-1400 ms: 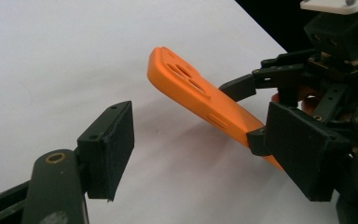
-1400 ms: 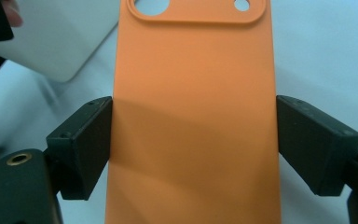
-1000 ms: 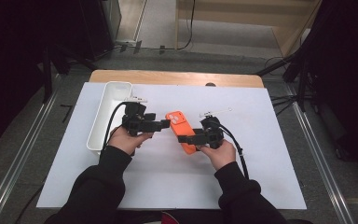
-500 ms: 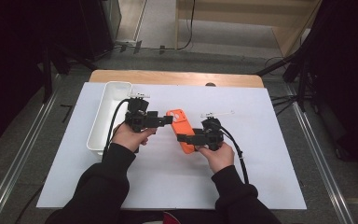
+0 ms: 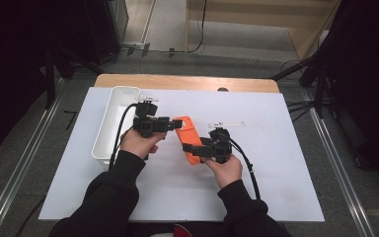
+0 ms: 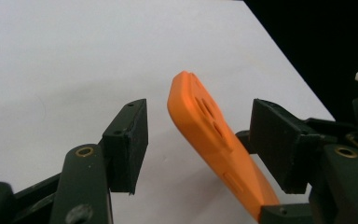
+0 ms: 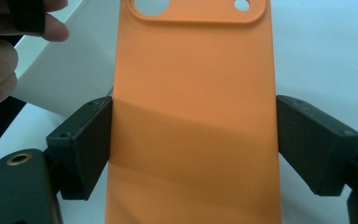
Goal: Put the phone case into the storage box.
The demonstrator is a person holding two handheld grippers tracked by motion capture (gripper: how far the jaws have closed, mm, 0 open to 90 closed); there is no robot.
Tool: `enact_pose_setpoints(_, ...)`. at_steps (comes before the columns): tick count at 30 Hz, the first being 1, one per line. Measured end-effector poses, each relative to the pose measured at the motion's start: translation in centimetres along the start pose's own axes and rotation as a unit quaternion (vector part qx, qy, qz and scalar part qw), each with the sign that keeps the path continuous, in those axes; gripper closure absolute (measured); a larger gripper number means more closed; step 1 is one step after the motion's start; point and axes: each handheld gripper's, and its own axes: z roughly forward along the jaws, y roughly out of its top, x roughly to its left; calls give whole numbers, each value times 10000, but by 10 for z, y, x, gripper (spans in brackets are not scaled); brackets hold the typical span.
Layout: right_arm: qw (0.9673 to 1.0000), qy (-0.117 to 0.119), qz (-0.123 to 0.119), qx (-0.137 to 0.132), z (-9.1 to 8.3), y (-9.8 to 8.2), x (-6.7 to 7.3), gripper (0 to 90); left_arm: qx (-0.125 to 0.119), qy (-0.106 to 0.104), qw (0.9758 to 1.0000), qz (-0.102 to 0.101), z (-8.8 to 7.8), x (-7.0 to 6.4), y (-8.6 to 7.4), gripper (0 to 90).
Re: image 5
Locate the person's black upper garment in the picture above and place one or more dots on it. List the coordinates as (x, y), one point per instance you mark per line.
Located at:
(210, 230)

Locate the white table mat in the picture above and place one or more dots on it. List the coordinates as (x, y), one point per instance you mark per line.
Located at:
(184, 191)

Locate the white plastic box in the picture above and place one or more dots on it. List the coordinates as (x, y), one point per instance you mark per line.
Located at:
(113, 128)

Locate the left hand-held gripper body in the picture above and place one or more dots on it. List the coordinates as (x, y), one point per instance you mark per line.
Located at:
(146, 125)

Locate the orange phone case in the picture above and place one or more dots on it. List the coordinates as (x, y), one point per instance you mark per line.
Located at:
(187, 136)

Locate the black metal stand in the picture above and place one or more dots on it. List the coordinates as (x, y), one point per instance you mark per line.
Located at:
(50, 82)

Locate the light wooden shelf unit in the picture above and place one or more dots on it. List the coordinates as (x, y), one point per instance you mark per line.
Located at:
(306, 36)

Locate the grey cloth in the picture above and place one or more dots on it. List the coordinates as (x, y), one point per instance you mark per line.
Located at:
(161, 234)

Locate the black tripod stand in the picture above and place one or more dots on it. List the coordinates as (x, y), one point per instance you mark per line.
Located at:
(317, 82)

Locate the grey cabinet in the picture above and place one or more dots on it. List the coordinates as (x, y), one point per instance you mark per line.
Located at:
(120, 19)

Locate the person's right hand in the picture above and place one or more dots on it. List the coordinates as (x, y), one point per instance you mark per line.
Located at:
(227, 173)

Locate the red garment with zipper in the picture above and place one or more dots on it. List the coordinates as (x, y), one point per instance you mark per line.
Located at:
(181, 231)

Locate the dark curtain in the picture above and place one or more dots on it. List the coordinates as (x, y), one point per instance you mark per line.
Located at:
(10, 65)
(368, 82)

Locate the metal floor rail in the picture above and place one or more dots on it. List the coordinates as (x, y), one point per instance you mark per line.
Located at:
(16, 184)
(342, 171)

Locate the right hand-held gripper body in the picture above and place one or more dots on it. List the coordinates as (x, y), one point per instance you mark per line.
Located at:
(222, 148)

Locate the person's left hand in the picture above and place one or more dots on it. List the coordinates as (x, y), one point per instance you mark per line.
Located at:
(138, 144)

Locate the wooden table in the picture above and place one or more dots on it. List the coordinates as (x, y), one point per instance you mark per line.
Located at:
(184, 82)

